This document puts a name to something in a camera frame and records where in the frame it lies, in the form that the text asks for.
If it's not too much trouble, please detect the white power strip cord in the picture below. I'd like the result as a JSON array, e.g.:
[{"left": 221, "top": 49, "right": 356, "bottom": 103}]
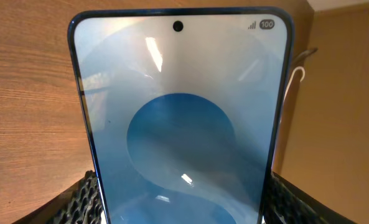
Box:
[{"left": 283, "top": 65, "right": 306, "bottom": 103}]

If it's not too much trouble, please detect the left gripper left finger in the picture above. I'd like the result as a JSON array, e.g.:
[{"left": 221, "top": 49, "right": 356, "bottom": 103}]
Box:
[{"left": 13, "top": 170, "right": 104, "bottom": 224}]

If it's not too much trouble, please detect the blue Samsung smartphone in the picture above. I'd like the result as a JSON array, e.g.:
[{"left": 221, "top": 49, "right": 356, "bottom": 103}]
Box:
[{"left": 67, "top": 7, "right": 294, "bottom": 223}]

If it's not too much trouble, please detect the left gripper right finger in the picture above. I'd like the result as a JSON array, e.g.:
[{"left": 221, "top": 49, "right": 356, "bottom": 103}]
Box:
[{"left": 263, "top": 172, "right": 355, "bottom": 224}]

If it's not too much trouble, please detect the black USB charging cable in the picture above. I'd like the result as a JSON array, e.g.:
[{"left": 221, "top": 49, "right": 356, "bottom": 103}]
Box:
[{"left": 292, "top": 47, "right": 319, "bottom": 66}]

